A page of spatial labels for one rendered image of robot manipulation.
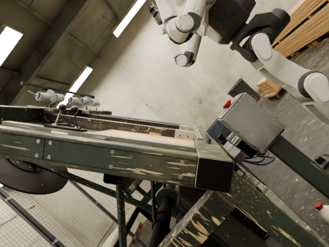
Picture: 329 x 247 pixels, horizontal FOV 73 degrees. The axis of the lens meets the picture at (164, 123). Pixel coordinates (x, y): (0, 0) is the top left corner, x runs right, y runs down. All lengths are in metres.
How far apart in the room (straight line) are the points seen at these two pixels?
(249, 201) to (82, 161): 0.59
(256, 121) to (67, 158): 0.66
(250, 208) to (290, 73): 0.78
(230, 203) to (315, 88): 0.78
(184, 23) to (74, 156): 0.68
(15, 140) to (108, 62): 6.28
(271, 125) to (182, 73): 5.95
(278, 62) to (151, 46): 5.83
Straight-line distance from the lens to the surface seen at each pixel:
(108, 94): 6.99
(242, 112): 0.76
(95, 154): 0.83
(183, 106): 6.55
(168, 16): 1.05
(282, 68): 1.35
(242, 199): 0.82
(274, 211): 0.86
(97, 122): 1.61
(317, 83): 1.36
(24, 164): 2.17
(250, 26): 1.35
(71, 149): 0.87
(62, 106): 1.23
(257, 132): 0.78
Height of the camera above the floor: 1.01
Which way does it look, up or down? 4 degrees up
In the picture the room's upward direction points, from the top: 50 degrees counter-clockwise
